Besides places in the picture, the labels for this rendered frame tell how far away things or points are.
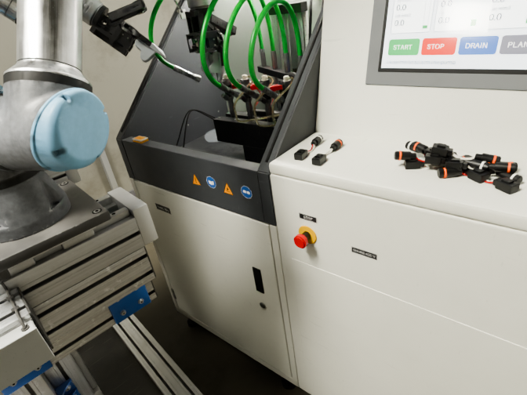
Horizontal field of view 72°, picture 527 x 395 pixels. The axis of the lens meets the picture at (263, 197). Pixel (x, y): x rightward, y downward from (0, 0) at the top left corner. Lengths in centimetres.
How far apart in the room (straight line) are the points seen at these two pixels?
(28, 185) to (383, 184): 64
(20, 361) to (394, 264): 70
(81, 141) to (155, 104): 88
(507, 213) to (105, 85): 263
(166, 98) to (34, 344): 103
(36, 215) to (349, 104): 74
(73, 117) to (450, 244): 67
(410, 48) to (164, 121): 93
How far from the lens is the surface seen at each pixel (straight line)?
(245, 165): 96
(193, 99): 157
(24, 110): 60
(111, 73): 293
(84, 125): 60
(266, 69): 135
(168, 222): 141
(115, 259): 81
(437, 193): 74
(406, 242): 80
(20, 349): 69
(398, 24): 95
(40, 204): 72
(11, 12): 116
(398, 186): 75
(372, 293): 93
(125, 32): 124
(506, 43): 90
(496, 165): 79
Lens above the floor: 135
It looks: 30 degrees down
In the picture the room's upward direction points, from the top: 9 degrees counter-clockwise
